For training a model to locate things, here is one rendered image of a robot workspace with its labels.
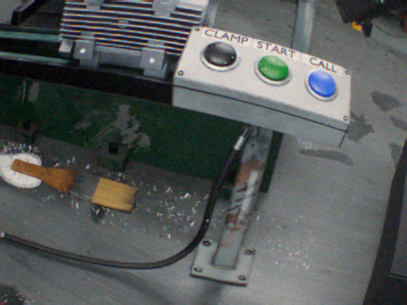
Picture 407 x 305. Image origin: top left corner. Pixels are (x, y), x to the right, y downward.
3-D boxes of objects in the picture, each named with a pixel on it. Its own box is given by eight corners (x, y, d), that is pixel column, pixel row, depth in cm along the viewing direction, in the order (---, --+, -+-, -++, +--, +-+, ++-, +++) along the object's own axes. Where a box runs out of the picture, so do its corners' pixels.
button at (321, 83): (304, 98, 58) (307, 88, 57) (307, 74, 60) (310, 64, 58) (332, 107, 58) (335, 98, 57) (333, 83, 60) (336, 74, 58)
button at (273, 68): (253, 83, 59) (255, 73, 57) (259, 60, 60) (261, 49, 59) (285, 93, 59) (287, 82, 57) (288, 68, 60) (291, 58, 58)
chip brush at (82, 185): (7, 175, 80) (7, 171, 79) (17, 157, 84) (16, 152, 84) (132, 214, 80) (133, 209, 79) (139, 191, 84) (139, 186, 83)
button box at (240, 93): (169, 106, 62) (171, 75, 57) (189, 51, 65) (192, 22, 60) (340, 151, 61) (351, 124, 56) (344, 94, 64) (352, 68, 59)
